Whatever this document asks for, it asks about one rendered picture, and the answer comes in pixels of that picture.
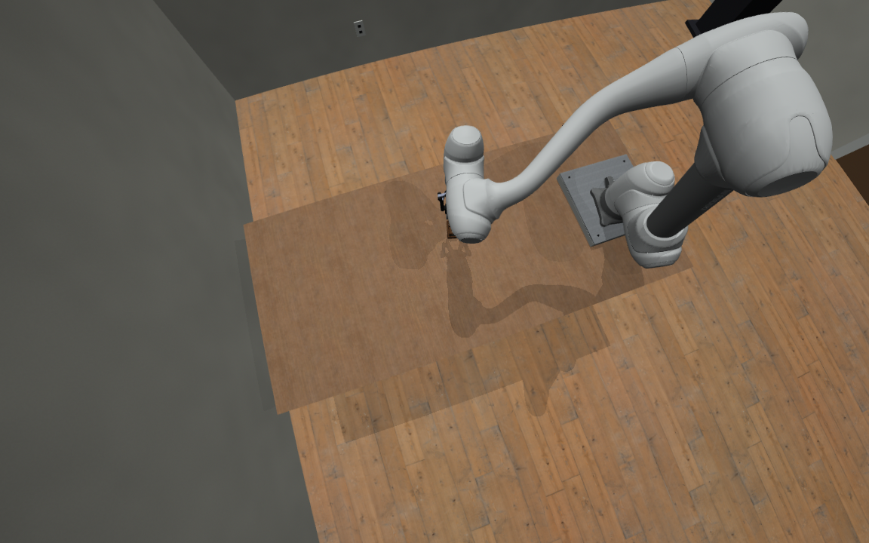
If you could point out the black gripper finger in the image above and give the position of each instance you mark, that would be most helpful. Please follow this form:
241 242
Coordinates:
441 199

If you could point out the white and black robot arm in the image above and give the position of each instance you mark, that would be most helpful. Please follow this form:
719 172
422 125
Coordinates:
766 131

